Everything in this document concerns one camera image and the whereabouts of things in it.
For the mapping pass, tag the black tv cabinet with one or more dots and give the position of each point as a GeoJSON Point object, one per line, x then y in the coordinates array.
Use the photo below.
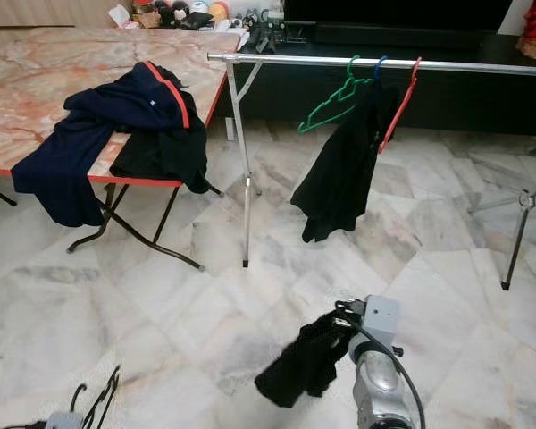
{"type": "Point", "coordinates": [277, 94]}

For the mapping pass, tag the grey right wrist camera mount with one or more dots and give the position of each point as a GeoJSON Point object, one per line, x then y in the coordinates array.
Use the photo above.
{"type": "Point", "coordinates": [382, 315]}

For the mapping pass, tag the green clothes hanger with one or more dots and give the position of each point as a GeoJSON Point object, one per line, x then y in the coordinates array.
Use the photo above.
{"type": "Point", "coordinates": [348, 87]}

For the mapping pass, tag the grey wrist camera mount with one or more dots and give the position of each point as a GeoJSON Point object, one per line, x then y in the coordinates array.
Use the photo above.
{"type": "Point", "coordinates": [64, 421]}
{"type": "Point", "coordinates": [382, 315]}

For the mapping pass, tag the white blue ball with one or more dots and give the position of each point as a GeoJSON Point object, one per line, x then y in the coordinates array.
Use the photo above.
{"type": "Point", "coordinates": [198, 8]}

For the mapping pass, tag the black shirt green six print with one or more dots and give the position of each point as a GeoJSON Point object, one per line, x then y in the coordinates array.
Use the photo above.
{"type": "Point", "coordinates": [304, 366]}

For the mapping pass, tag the navy shirt red stripe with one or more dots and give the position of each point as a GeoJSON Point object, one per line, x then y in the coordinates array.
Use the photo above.
{"type": "Point", "coordinates": [76, 156]}

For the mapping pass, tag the red clothes hanger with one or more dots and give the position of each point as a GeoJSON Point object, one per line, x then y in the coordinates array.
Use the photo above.
{"type": "Point", "coordinates": [417, 65]}

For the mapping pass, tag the black television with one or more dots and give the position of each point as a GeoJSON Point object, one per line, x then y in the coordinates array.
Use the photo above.
{"type": "Point", "coordinates": [393, 9]}

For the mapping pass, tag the black plush toy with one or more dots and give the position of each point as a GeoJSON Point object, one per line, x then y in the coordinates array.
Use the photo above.
{"type": "Point", "coordinates": [172, 15]}

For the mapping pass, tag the silver clothes rack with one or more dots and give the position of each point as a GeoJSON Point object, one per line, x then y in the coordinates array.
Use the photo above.
{"type": "Point", "coordinates": [286, 60]}

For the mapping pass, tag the wooden cabinet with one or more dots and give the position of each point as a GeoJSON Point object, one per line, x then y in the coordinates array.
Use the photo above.
{"type": "Point", "coordinates": [36, 11]}

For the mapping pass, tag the white papers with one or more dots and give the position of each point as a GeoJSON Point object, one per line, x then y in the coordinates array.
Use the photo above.
{"type": "Point", "coordinates": [230, 27]}

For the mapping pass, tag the black shirt small logo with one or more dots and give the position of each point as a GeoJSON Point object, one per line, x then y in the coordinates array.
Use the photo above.
{"type": "Point", "coordinates": [339, 170]}

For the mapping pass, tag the orange yellow ball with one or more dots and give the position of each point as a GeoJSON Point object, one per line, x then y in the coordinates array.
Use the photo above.
{"type": "Point", "coordinates": [218, 12]}

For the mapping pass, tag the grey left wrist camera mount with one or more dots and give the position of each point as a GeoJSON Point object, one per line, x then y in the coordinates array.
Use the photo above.
{"type": "Point", "coordinates": [64, 421]}

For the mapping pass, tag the black green toy figures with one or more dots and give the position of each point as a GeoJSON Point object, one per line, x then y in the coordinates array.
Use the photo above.
{"type": "Point", "coordinates": [263, 36]}

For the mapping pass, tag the white tissue box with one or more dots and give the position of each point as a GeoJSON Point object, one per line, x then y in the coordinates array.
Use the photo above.
{"type": "Point", "coordinates": [121, 16]}

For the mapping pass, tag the marble pattern folding table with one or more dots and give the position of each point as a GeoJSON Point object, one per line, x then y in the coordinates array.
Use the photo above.
{"type": "Point", "coordinates": [36, 89]}

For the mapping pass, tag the black clothes hanger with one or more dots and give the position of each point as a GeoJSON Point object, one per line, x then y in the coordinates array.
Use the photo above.
{"type": "Point", "coordinates": [103, 389]}

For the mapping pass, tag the blue clothes hanger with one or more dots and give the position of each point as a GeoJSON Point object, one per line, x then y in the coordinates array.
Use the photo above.
{"type": "Point", "coordinates": [379, 67]}

